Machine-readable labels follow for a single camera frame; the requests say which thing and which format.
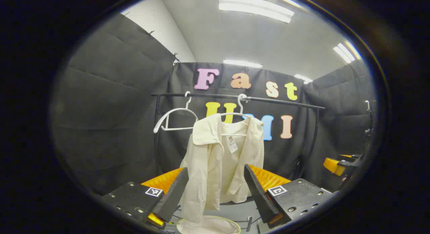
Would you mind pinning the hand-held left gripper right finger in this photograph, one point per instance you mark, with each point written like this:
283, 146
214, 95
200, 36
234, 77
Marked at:
260, 197

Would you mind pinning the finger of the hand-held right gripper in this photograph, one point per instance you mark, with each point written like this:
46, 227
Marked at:
332, 165

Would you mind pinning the ceiling light panel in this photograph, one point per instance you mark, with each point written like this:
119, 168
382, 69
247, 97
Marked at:
303, 78
242, 63
344, 52
255, 7

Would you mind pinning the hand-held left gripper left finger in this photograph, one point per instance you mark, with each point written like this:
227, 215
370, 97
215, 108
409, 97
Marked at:
174, 197

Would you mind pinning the cream shirt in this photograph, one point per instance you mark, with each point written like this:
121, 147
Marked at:
208, 166

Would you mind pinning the white plastic hanger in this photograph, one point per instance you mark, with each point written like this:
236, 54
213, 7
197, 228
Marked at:
178, 128
240, 103

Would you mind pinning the black clothes rack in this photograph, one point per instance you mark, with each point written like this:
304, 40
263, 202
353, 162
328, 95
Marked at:
285, 102

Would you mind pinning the white mesh laundry hamper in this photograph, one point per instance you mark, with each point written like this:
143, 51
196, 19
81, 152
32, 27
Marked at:
208, 225

